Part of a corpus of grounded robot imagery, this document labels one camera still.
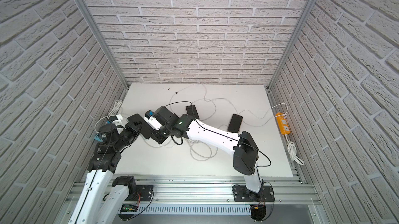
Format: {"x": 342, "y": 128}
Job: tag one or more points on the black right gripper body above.
{"x": 154, "y": 130}

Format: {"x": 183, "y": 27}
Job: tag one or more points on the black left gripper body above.
{"x": 132, "y": 127}

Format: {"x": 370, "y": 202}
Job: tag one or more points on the phone with light green case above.
{"x": 146, "y": 130}

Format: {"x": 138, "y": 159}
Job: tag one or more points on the phone with black case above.
{"x": 235, "y": 123}

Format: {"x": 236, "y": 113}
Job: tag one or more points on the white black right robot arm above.
{"x": 241, "y": 147}

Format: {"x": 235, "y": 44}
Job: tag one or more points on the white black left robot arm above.
{"x": 91, "y": 209}

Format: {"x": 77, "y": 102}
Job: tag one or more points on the phone with pink case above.
{"x": 192, "y": 111}

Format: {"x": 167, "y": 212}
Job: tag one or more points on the small green circuit board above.
{"x": 129, "y": 208}

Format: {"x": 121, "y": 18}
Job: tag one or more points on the orange power strip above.
{"x": 282, "y": 123}

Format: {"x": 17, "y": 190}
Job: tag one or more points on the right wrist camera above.
{"x": 152, "y": 120}

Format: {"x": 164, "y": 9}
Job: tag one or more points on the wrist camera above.
{"x": 105, "y": 133}
{"x": 152, "y": 120}

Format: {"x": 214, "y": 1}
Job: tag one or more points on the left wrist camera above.
{"x": 105, "y": 133}

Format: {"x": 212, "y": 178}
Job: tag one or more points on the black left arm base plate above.
{"x": 140, "y": 193}

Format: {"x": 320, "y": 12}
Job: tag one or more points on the white perforated cable duct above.
{"x": 191, "y": 209}

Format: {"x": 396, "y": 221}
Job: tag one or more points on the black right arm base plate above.
{"x": 242, "y": 194}

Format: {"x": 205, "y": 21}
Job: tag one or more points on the aluminium front rail frame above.
{"x": 291, "y": 194}

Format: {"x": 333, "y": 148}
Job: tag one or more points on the aluminium corner post left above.
{"x": 89, "y": 18}

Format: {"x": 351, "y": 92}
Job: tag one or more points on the aluminium corner post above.
{"x": 293, "y": 39}
{"x": 89, "y": 18}

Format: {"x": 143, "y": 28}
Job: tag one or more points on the aluminium corner post right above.
{"x": 293, "y": 39}

